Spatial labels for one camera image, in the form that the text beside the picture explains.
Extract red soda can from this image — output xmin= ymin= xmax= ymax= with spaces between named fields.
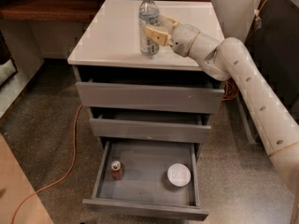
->
xmin=110 ymin=161 xmax=123 ymax=180

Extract orange extension cable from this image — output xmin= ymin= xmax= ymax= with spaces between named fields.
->
xmin=10 ymin=0 xmax=299 ymax=224

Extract dark framed object at left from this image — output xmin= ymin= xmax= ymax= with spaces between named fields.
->
xmin=0 ymin=31 xmax=18 ymax=88

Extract grey bottom drawer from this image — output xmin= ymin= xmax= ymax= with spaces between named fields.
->
xmin=83 ymin=139 xmax=208 ymax=221

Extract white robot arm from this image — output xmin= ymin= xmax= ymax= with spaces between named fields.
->
xmin=141 ymin=17 xmax=299 ymax=199

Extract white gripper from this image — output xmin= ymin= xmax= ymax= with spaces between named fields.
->
xmin=145 ymin=15 xmax=200 ymax=57

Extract dark cabinet on right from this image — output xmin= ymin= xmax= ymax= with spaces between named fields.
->
xmin=235 ymin=0 xmax=299 ymax=145

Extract white round bowl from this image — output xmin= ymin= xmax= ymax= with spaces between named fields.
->
xmin=167 ymin=163 xmax=191 ymax=187

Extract grey drawer cabinet white top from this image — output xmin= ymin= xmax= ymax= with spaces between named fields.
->
xmin=67 ymin=0 xmax=236 ymax=147

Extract clear plastic water bottle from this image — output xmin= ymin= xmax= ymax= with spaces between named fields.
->
xmin=138 ymin=0 xmax=160 ymax=56

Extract grey top drawer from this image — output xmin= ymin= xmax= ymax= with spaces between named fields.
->
xmin=76 ymin=82 xmax=223 ymax=114

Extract dark wooden shelf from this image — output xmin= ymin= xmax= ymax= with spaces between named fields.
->
xmin=0 ymin=0 xmax=106 ymax=23

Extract grey drawer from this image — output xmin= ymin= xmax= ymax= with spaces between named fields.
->
xmin=83 ymin=139 xmax=208 ymax=221
xmin=76 ymin=82 xmax=223 ymax=114
xmin=90 ymin=108 xmax=211 ymax=143

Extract grey middle drawer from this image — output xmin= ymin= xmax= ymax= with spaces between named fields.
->
xmin=90 ymin=108 xmax=211 ymax=143

